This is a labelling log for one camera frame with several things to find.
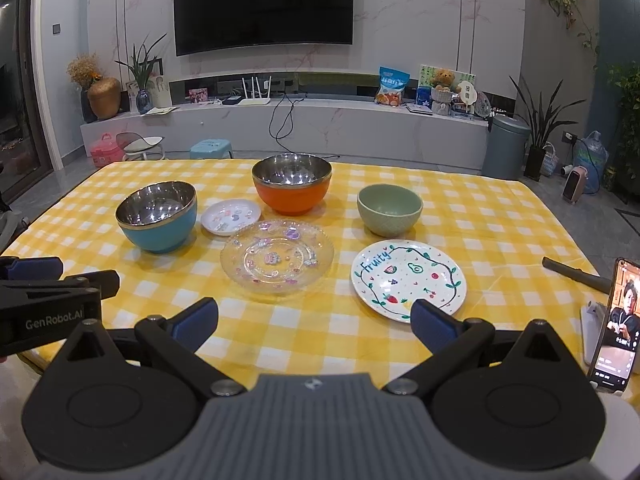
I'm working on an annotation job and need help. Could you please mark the white fruity painted plate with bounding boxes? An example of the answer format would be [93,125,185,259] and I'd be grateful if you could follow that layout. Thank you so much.
[350,240,468,324]

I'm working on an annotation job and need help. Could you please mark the blue steel bowl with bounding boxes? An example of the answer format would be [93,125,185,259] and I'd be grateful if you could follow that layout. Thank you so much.
[115,181,198,254]

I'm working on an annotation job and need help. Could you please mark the clear glass decorated plate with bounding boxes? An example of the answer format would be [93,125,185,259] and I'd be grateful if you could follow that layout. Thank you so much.
[220,219,334,294]

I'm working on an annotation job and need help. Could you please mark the small white decorated plate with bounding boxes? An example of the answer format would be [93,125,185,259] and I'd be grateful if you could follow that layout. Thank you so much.
[201,198,262,236]

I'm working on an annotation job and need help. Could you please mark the green ceramic bowl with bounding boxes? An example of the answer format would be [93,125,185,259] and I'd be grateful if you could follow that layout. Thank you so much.
[357,183,423,238]

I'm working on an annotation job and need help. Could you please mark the orange steel bowl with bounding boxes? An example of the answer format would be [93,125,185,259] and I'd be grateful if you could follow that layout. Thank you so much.
[252,153,332,216]

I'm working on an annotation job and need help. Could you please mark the yellow checkered tablecloth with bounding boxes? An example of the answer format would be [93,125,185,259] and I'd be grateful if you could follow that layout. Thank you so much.
[10,159,594,386]

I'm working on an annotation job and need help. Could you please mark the pink plastic basket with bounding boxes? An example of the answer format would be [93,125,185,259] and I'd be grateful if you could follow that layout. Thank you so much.
[89,132,124,168]

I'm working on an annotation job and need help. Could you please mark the light blue plastic stool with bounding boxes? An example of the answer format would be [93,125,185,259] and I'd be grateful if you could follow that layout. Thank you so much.
[190,139,233,159]

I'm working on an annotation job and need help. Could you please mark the smartphone on stand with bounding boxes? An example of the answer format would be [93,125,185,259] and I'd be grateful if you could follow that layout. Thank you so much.
[588,258,639,394]

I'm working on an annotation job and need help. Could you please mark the grey trash bin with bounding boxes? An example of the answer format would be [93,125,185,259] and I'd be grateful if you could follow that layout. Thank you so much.
[482,115,530,180]

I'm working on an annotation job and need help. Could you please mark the golden vase with flowers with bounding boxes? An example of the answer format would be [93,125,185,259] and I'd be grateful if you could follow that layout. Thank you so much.
[66,54,122,120]

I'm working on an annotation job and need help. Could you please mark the pink small heater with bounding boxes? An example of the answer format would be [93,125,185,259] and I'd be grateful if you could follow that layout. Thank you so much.
[562,166,588,204]

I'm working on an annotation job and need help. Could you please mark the blue vase green plant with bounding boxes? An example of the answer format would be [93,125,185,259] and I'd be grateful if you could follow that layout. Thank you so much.
[116,34,166,115]

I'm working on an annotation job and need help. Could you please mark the white marble tv console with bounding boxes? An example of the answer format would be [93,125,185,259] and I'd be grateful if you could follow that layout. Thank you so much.
[74,70,488,171]

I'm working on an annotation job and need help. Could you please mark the white wifi router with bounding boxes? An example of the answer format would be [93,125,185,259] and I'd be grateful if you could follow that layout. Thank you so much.
[240,76,272,106]

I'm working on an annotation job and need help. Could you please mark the potted floor plant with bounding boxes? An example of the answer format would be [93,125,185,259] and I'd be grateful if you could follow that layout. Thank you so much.
[510,77,586,181]

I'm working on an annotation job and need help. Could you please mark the blue water jug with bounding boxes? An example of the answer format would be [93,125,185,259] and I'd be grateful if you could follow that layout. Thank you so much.
[573,130,608,194]

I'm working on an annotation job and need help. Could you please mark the teddy bear toy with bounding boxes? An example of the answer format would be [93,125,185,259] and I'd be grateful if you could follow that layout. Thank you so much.
[431,68,457,91]

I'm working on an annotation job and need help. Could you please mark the blue snack bag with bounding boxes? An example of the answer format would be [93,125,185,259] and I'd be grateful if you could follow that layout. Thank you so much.
[375,67,410,107]

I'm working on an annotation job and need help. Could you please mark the black power cable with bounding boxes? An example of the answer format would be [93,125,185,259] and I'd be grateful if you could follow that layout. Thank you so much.
[267,92,307,155]

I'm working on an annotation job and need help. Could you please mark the black wall television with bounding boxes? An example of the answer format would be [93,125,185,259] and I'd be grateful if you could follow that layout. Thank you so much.
[174,0,354,56]

